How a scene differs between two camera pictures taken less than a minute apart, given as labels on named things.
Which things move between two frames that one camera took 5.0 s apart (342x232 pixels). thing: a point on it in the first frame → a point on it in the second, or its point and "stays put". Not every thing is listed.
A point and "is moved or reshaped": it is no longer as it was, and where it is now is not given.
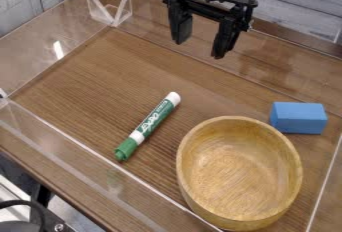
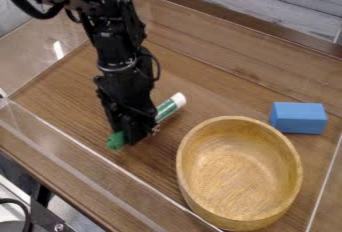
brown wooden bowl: [240, 172] stays put
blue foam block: [299, 118] stays put
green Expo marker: [149, 125] is moved or reshaped
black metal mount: [56, 223] stays put
